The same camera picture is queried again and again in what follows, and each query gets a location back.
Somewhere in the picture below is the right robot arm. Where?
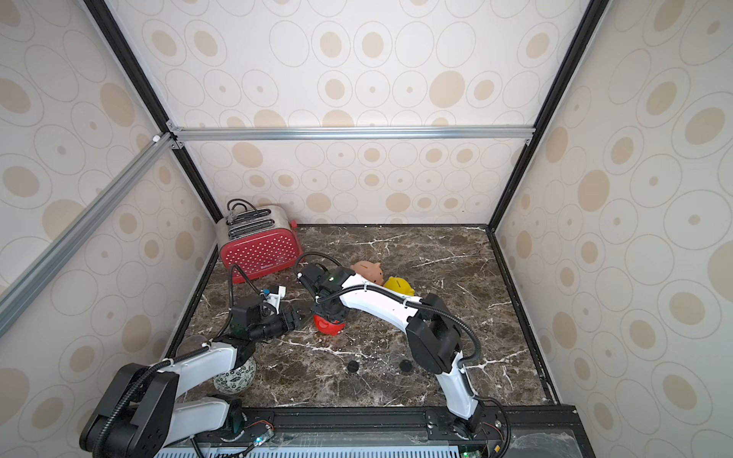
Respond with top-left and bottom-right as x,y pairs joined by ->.
296,263 -> 482,426

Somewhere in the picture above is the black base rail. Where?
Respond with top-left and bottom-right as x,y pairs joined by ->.
159,406 -> 594,457

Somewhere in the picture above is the speckled stone egg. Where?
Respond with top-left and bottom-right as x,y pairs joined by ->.
213,358 -> 257,395

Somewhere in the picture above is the clear glass cup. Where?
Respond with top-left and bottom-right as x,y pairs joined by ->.
176,335 -> 208,357

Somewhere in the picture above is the black round plug right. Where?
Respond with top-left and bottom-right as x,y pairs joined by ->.
399,360 -> 413,373

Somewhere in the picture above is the diagonal aluminium rail left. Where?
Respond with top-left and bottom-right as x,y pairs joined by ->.
1,133 -> 173,334

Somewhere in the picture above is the horizontal aluminium rail back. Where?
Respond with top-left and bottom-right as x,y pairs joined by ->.
174,125 -> 534,141

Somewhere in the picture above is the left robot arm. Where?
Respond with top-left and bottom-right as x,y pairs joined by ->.
79,292 -> 304,457

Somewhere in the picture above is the red piggy bank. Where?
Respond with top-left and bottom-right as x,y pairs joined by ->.
313,315 -> 346,336

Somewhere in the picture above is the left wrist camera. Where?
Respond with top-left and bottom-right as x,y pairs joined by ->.
263,285 -> 286,314

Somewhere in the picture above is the pink piggy bank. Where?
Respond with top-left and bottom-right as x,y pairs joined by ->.
350,261 -> 385,286

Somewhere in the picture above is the yellow piggy bank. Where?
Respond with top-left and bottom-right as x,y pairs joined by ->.
384,277 -> 415,297

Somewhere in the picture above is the red metal toaster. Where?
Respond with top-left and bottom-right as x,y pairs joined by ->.
216,198 -> 303,284

